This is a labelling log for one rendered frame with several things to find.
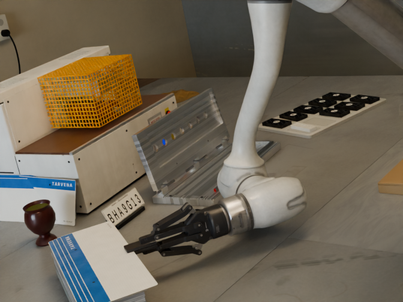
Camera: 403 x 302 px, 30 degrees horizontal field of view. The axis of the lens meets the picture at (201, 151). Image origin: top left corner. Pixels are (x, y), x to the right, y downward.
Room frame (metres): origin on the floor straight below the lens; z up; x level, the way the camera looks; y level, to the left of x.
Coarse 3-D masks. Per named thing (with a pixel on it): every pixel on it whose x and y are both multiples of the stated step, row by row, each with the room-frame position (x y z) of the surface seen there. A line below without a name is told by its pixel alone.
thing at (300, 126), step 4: (296, 124) 2.43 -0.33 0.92; (300, 124) 2.42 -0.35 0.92; (304, 124) 2.41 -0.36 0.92; (292, 128) 2.42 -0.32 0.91; (296, 128) 2.40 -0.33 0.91; (300, 128) 2.38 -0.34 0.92; (304, 128) 2.37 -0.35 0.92; (308, 128) 2.35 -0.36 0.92; (312, 128) 2.35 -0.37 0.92; (316, 128) 2.36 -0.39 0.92
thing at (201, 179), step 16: (224, 144) 2.34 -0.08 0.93; (256, 144) 2.30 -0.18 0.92; (272, 144) 2.26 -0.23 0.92; (208, 160) 2.25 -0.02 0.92; (192, 176) 2.13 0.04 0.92; (208, 176) 2.10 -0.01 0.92; (160, 192) 2.03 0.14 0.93; (176, 192) 2.02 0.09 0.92; (192, 192) 2.00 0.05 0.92; (208, 192) 1.97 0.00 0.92
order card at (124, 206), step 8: (128, 192) 1.99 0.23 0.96; (136, 192) 2.01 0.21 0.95; (120, 200) 1.96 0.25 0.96; (128, 200) 1.97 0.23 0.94; (136, 200) 1.99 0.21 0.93; (112, 208) 1.92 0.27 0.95; (120, 208) 1.94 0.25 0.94; (128, 208) 1.96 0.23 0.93; (136, 208) 1.98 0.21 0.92; (104, 216) 1.89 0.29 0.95; (112, 216) 1.90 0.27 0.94; (120, 216) 1.92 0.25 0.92
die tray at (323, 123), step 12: (324, 108) 2.57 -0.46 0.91; (372, 108) 2.49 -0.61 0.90; (300, 120) 2.49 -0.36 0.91; (312, 120) 2.46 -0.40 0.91; (324, 120) 2.44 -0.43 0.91; (336, 120) 2.41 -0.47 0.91; (276, 132) 2.44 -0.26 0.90; (288, 132) 2.39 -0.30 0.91; (300, 132) 2.36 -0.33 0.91; (312, 132) 2.34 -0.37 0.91
